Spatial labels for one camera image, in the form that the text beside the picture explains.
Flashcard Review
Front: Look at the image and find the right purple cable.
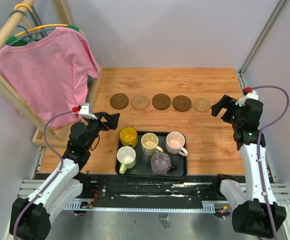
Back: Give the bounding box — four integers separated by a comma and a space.
249, 85, 290, 240

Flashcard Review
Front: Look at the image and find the white mug yellow handle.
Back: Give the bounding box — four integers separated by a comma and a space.
117, 146, 136, 174

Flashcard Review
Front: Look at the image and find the cream mug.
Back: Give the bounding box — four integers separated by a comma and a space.
141, 133, 164, 156

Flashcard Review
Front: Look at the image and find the grey hanger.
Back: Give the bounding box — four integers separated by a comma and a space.
5, 3, 56, 46

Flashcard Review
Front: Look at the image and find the aluminium rail frame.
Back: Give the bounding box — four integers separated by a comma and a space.
2, 178, 290, 240

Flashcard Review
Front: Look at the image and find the brown coaster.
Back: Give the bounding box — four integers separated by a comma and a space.
172, 95, 192, 112
110, 93, 129, 110
152, 93, 171, 110

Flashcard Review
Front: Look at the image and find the pink mug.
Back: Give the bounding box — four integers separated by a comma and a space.
166, 131, 188, 157

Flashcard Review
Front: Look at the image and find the aluminium corner post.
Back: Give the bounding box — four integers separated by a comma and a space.
238, 0, 289, 75

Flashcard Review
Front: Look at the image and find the purple mug black handle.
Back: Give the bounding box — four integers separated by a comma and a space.
151, 152, 177, 176

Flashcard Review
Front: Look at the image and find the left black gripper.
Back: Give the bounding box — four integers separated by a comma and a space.
85, 111, 119, 150

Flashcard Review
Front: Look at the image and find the purple cable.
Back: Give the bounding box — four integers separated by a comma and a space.
249, 85, 290, 240
12, 107, 81, 240

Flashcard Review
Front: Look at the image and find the yellow green hanger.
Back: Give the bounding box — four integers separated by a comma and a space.
13, 0, 87, 38

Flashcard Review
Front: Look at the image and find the wooden clothes rack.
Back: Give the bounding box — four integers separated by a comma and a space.
0, 0, 103, 148

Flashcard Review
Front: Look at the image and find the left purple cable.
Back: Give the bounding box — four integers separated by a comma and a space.
12, 107, 81, 240

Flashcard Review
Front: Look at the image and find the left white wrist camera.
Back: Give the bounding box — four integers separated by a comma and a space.
79, 102, 97, 120

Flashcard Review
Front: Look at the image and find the pink t-shirt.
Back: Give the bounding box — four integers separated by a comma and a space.
0, 27, 100, 130

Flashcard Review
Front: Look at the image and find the woven rattan coaster back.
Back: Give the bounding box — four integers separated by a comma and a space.
131, 95, 150, 111

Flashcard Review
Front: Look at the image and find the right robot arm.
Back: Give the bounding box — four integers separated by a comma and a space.
211, 93, 286, 239

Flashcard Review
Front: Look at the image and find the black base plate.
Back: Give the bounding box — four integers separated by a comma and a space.
78, 174, 225, 210

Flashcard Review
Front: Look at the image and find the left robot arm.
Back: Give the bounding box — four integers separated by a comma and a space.
9, 112, 120, 240

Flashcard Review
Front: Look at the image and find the black serving tray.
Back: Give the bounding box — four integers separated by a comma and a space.
115, 130, 187, 180

